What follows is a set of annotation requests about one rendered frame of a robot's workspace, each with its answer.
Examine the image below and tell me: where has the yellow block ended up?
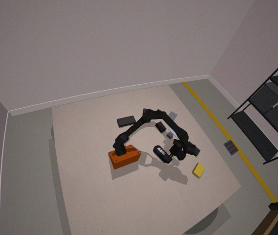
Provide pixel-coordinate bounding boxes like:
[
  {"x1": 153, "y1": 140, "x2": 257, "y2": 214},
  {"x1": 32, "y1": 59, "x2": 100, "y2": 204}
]
[{"x1": 192, "y1": 163, "x2": 205, "y2": 178}]

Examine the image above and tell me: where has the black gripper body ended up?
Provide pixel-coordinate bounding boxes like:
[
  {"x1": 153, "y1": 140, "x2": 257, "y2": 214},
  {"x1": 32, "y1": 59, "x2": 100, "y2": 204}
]
[{"x1": 162, "y1": 146, "x2": 179, "y2": 164}]

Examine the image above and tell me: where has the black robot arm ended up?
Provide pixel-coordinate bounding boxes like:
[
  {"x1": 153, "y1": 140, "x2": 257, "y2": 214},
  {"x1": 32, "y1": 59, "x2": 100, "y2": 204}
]
[{"x1": 113, "y1": 109, "x2": 196, "y2": 161}]

